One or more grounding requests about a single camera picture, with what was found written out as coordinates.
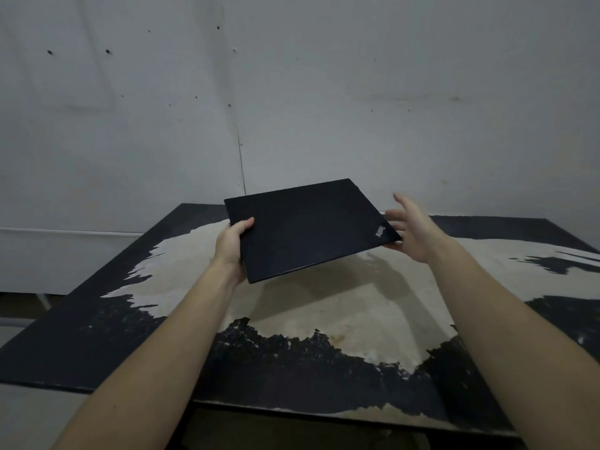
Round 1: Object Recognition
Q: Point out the person's right forearm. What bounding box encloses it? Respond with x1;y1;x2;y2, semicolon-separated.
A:
426;239;600;450

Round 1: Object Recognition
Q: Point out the person's right hand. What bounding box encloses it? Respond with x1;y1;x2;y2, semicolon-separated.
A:
382;192;455;265

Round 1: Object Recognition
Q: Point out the person's left hand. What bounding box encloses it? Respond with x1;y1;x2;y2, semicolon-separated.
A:
213;217;255;284

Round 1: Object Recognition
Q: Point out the person's left forearm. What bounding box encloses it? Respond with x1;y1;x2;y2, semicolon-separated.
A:
51;257;244;450

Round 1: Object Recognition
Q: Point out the black laptop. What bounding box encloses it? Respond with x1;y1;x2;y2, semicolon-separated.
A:
223;178;404;284

